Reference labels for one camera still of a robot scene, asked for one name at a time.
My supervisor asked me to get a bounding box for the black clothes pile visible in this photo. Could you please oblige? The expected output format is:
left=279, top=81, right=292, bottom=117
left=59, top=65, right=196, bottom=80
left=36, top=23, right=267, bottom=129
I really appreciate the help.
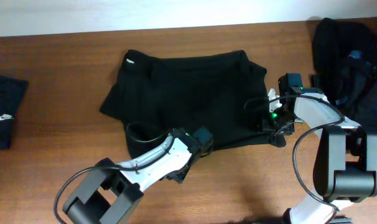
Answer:
left=312, top=18, right=377, bottom=131

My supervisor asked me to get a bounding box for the black t-shirt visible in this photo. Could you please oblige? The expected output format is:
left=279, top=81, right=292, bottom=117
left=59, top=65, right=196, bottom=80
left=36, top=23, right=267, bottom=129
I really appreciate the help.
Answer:
left=100, top=50, right=286, bottom=157

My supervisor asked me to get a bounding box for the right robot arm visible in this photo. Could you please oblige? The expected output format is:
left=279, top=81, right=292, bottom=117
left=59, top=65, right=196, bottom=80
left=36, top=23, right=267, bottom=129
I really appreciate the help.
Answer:
left=263, top=73, right=377, bottom=224

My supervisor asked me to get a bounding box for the folded black Nike garment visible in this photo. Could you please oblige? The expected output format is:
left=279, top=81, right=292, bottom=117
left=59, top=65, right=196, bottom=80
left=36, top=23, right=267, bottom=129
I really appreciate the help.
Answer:
left=0, top=76, right=29, bottom=150

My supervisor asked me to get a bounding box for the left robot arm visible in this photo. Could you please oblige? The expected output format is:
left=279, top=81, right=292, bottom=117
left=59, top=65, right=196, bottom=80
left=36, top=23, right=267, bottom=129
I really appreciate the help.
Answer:
left=62, top=127, right=213, bottom=224

